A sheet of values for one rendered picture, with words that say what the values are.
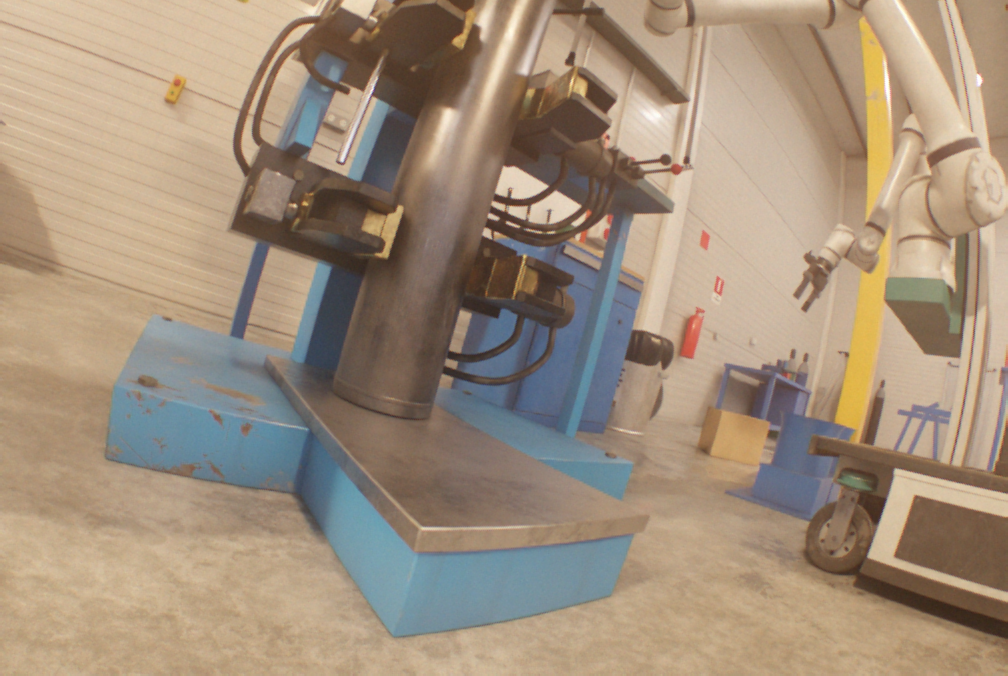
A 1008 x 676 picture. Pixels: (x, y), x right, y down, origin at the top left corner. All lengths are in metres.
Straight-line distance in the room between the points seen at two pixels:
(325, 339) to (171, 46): 2.23
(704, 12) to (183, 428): 1.36
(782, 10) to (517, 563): 1.33
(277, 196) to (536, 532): 0.73
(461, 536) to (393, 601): 0.11
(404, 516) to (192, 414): 0.40
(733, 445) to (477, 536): 2.84
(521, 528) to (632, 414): 2.62
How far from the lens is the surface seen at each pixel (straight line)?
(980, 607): 1.18
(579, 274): 2.44
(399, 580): 0.54
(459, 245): 0.94
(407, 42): 1.11
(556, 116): 1.21
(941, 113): 1.27
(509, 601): 0.63
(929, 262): 1.27
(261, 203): 0.95
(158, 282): 2.90
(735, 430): 3.26
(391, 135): 1.44
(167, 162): 2.93
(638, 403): 3.14
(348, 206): 0.86
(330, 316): 1.35
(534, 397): 2.36
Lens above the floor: 0.34
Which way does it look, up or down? 5 degrees up
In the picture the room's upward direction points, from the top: 16 degrees clockwise
